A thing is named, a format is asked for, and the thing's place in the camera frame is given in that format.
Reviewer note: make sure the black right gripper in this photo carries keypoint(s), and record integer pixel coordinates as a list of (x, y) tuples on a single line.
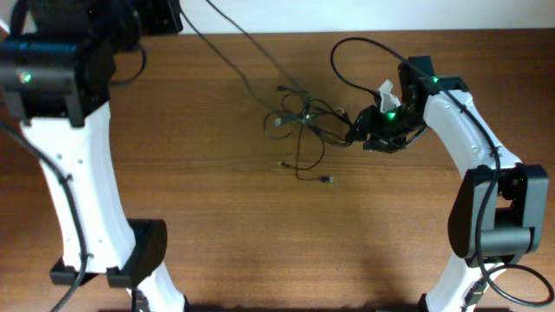
[(368, 123)]

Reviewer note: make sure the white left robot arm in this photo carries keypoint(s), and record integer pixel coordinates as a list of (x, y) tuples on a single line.
[(57, 70)]

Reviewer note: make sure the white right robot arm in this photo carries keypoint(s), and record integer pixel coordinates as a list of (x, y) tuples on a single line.
[(499, 211)]

